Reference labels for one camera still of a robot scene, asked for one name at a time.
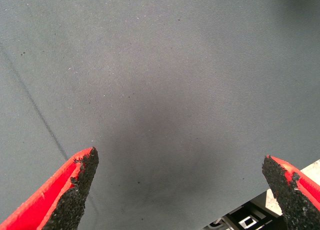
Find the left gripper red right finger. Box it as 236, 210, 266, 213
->
261, 154, 320, 230

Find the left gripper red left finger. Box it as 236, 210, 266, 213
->
0, 146, 100, 230

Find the black frame with white marks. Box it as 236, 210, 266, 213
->
203, 199, 288, 230

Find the dark grey table cloth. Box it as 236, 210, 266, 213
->
0, 0, 320, 230

